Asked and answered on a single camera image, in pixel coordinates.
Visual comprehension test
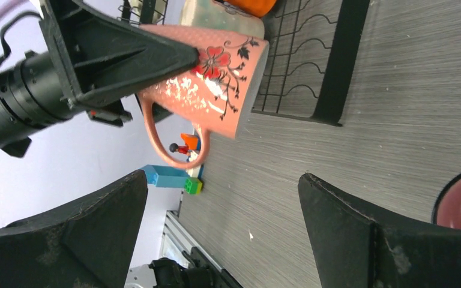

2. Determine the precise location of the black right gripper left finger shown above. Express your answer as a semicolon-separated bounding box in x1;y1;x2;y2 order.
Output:
0;170;148;287

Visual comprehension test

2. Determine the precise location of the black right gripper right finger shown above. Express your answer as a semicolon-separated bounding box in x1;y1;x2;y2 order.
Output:
298;173;461;287

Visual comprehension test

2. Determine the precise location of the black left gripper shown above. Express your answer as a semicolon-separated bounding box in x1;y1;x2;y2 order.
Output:
40;1;199;127

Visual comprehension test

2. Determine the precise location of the small pink cup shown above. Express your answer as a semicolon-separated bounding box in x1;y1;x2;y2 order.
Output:
139;25;270;169

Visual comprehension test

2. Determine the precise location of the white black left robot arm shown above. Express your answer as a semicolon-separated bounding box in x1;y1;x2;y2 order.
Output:
0;1;199;158

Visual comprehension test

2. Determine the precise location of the cream cup in rack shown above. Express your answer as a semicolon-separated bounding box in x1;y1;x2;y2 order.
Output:
178;0;265;39

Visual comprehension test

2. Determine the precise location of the colourful toy block pile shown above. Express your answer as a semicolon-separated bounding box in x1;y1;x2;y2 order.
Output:
142;131;203;194

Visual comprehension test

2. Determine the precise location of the orange cup lower tier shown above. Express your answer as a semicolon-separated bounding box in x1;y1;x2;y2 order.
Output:
224;0;277;17

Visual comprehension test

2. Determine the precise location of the black wire dish rack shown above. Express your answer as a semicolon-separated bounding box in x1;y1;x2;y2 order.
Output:
117;0;371;127

